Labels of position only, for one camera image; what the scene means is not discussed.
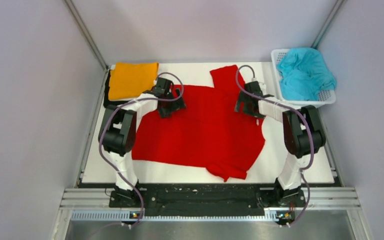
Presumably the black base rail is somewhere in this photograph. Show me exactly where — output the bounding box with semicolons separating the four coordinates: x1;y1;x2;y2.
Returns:
103;183;314;217

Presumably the red t-shirt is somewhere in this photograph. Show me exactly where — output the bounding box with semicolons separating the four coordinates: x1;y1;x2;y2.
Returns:
132;65;266;181

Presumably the white plastic basket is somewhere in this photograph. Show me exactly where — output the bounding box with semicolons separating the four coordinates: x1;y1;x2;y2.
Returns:
270;48;337;108

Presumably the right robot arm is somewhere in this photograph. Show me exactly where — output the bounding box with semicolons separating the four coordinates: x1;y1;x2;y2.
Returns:
235;81;326;207

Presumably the white folded t-shirt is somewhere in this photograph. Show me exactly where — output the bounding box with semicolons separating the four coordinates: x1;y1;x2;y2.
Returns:
109;64;162;102

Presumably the aluminium corner post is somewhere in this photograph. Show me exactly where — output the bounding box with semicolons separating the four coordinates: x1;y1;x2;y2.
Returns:
62;0;108;70
311;0;347;49

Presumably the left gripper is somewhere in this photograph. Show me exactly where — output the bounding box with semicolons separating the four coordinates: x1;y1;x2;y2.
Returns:
158;88;186;119

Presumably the black folded t-shirt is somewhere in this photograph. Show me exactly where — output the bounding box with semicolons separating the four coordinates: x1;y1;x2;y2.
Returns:
102;69;136;108

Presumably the left aluminium corner post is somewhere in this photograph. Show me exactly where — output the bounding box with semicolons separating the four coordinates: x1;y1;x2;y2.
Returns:
62;0;108;70

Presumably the right aluminium corner post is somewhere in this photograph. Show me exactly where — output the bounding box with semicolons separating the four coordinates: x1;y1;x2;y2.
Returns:
311;0;347;49

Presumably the teal t-shirt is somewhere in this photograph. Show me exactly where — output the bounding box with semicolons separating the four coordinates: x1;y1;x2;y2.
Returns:
275;47;337;102

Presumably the orange folded t-shirt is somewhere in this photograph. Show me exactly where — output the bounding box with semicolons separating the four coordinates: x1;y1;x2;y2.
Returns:
108;61;160;102

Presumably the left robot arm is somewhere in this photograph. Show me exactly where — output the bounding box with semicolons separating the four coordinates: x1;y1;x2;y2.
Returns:
98;77;186;208

